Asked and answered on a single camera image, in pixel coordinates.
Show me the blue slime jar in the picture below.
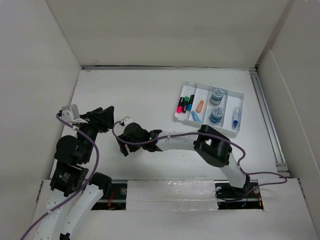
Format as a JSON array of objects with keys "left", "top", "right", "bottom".
[
  {"left": 210, "top": 88, "right": 225, "bottom": 105},
  {"left": 209, "top": 106, "right": 225, "bottom": 124}
]

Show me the green cap black highlighter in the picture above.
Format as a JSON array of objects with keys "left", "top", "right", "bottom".
[{"left": 182, "top": 96, "right": 190, "bottom": 113}]

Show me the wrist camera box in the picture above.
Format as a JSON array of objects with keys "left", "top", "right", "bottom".
[
  {"left": 59, "top": 104, "right": 82, "bottom": 124},
  {"left": 120, "top": 116, "right": 134, "bottom": 127}
]

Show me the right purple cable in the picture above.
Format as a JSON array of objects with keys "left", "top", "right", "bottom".
[{"left": 112, "top": 121, "right": 288, "bottom": 203}]

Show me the blue cap black highlighter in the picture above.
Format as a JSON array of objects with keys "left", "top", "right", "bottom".
[{"left": 186, "top": 94, "right": 195, "bottom": 112}]

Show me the pink cap black highlighter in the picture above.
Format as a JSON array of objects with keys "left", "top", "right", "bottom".
[{"left": 176, "top": 97, "right": 185, "bottom": 114}]

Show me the purple cable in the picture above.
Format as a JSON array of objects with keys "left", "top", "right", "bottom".
[
  {"left": 112, "top": 121, "right": 288, "bottom": 203},
  {"left": 18, "top": 113, "right": 101, "bottom": 240}
]

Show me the white foam block front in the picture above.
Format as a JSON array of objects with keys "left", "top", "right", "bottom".
[{"left": 126, "top": 179, "right": 218, "bottom": 212}]

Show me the metal rail right edge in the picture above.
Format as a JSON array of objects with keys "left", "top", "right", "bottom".
[{"left": 249, "top": 70, "right": 291, "bottom": 178}]

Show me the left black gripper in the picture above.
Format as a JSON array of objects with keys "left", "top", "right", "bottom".
[{"left": 75, "top": 104, "right": 114, "bottom": 162}]

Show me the white divided organizer tray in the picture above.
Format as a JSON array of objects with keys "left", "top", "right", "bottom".
[{"left": 174, "top": 82, "right": 245, "bottom": 137}]

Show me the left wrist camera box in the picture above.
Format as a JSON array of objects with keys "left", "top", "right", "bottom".
[{"left": 59, "top": 104, "right": 82, "bottom": 124}]

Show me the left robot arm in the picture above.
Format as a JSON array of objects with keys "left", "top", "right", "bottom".
[{"left": 34, "top": 104, "right": 114, "bottom": 240}]

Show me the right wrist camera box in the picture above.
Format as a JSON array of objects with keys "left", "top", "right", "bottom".
[{"left": 120, "top": 116, "right": 134, "bottom": 127}]

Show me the orange translucent eraser case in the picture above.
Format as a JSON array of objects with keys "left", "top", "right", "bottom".
[{"left": 195, "top": 100, "right": 205, "bottom": 113}]

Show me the blue translucent eraser case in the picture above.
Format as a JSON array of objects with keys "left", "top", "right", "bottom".
[{"left": 190, "top": 110, "right": 202, "bottom": 123}]

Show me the clear glue stick blue cap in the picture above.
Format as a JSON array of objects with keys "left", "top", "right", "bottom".
[{"left": 232, "top": 107, "right": 241, "bottom": 129}]

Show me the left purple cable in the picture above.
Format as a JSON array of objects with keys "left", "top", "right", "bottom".
[{"left": 18, "top": 113, "right": 101, "bottom": 240}]

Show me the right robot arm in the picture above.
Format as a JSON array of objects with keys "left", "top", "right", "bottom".
[{"left": 114, "top": 122, "right": 250, "bottom": 198}]

